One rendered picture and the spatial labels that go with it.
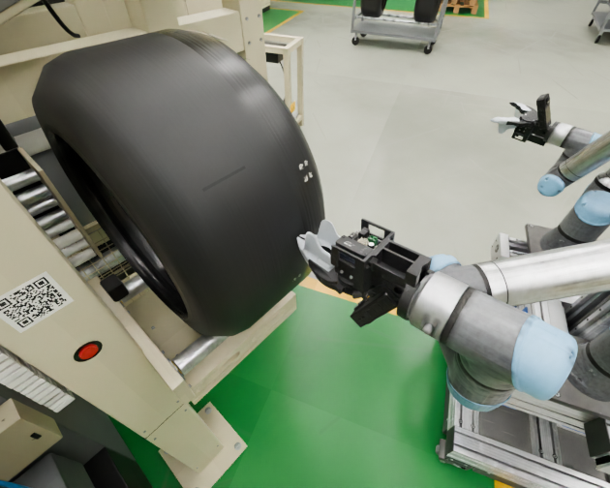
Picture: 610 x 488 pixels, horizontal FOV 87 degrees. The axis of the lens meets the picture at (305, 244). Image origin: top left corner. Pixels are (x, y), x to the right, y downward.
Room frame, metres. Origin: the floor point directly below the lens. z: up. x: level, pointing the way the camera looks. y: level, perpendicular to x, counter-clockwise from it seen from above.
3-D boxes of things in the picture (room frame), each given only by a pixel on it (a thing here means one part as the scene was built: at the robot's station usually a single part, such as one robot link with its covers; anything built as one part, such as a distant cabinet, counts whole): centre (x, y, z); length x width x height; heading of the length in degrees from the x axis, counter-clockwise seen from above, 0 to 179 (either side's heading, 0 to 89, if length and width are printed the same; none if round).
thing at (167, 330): (0.50, 0.28, 0.80); 0.37 x 0.36 x 0.02; 48
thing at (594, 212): (0.81, -0.97, 0.88); 0.13 x 0.12 x 0.14; 134
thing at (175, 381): (0.37, 0.40, 0.90); 0.40 x 0.03 x 0.10; 48
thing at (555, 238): (0.81, -0.97, 0.77); 0.15 x 0.15 x 0.10
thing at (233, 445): (0.29, 0.44, 0.01); 0.27 x 0.27 x 0.02; 48
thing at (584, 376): (0.34, -0.79, 0.77); 0.15 x 0.15 x 0.10
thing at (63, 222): (0.59, 0.71, 1.05); 0.20 x 0.15 x 0.30; 138
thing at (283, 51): (3.16, 0.35, 0.40); 0.60 x 0.35 x 0.80; 69
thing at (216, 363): (0.40, 0.18, 0.84); 0.36 x 0.09 x 0.06; 138
